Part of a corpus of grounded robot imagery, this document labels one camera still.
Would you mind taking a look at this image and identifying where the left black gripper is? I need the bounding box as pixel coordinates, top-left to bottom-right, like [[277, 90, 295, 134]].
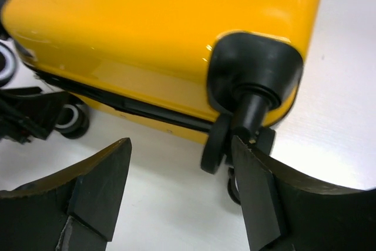
[[1, 86, 70, 144]]

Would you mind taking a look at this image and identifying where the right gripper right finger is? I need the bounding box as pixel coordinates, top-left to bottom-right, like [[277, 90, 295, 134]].
[[231, 137, 375, 250]]

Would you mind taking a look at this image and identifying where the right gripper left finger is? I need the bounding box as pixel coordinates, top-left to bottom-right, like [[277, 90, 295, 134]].
[[1, 138, 132, 250]]

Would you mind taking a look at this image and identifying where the yellow cartoon suitcase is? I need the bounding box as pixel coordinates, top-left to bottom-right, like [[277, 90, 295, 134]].
[[0, 0, 327, 205]]

